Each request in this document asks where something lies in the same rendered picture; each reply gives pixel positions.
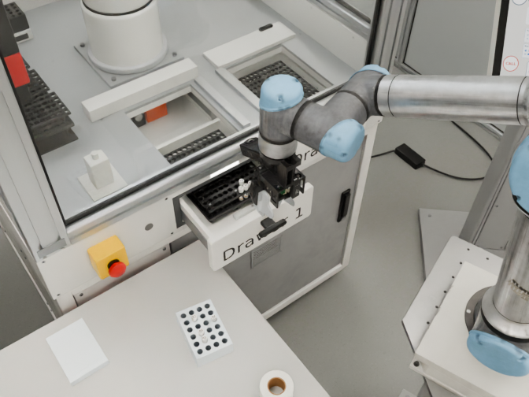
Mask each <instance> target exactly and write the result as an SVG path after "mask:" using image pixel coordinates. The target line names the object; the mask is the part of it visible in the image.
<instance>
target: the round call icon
mask: <svg viewBox="0 0 529 397"><path fill-rule="evenodd" d="M519 64H520V56H518V55H506V54H504V55H503V61H502V67H501V71H502V72H518V70H519Z"/></svg>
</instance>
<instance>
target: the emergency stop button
mask: <svg viewBox="0 0 529 397"><path fill-rule="evenodd" d="M126 268H127V267H126V265H125V264H124V263H123V262H116V263H113V264H112V265H111V267H110V268H109V275H110V276H111V277H119V276H122V275H123V274H124V273H125V270H126Z"/></svg>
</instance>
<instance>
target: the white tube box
mask: <svg viewBox="0 0 529 397"><path fill-rule="evenodd" d="M194 314H195V315H197V318H198V320H197V321H196V322H193V321H192V319H191V317H192V315H194ZM212 315H216V322H212V321H211V316H212ZM176 320H177V323H178V325H179V327H180V329H181V332H182V333H183V336H184V338H185V340H186V342H187V345H188V347H189V349H190V351H191V353H192V355H193V358H194V360H195V362H196V364H197V367H200V366H202V365H204V364H207V363H209V362H211V361H213V360H216V359H218V358H220V357H223V356H225V355H226V354H230V353H231V352H233V343H232V341H231V339H230V337H229V335H228V333H227V331H226V329H225V327H224V325H223V323H222V321H221V319H220V317H219V315H218V313H217V311H216V309H215V307H214V305H213V303H212V301H211V300H210V299H208V300H206V301H204V302H200V303H199V304H196V305H194V306H191V307H189V308H186V309H185V310H181V311H180V312H177V313H176ZM200 328H202V329H203V330H204V336H207V339H208V342H207V343H203V342H202V336H200V335H199V334H198V330H199V329H200Z"/></svg>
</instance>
